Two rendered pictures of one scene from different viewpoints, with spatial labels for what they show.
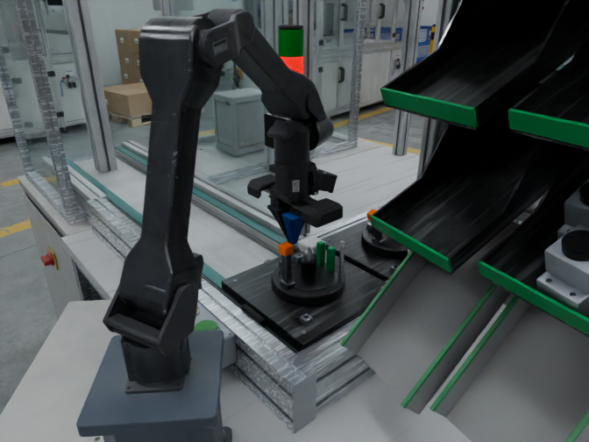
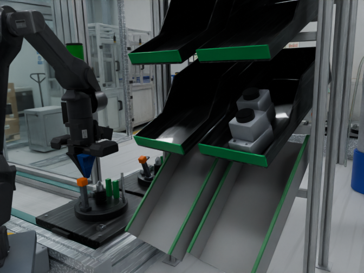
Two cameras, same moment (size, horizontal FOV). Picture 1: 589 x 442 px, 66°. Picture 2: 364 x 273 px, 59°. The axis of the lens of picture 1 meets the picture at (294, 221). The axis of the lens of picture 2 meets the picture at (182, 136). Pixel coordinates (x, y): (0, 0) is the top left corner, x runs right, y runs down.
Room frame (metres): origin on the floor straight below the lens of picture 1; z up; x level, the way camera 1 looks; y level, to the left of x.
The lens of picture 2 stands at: (-0.10, -0.02, 1.35)
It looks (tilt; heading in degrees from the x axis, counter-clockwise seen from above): 13 degrees down; 344
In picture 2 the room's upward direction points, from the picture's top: 2 degrees counter-clockwise
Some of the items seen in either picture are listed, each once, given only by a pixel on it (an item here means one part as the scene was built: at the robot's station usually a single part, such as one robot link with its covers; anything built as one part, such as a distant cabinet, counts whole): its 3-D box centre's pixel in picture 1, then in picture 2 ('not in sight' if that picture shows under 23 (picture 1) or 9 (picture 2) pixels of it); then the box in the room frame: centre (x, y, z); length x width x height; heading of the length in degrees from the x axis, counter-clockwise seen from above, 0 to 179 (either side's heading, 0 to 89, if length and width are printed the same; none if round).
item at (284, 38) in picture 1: (290, 42); (75, 53); (0.96, 0.01, 1.38); 0.05 x 0.05 x 0.05
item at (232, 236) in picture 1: (233, 249); (45, 203); (0.98, 0.15, 0.91); 0.84 x 0.28 x 0.10; 40
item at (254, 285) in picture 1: (308, 288); (102, 212); (0.74, -0.03, 0.96); 0.24 x 0.24 x 0.02; 40
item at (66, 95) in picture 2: (291, 138); (78, 103); (0.71, 0.00, 1.26); 0.09 x 0.06 x 0.07; 152
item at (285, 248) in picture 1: (289, 261); (86, 191); (0.71, 0.01, 1.04); 0.04 x 0.02 x 0.08; 130
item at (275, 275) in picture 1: (308, 280); (101, 206); (0.74, -0.03, 0.98); 0.14 x 0.14 x 0.02
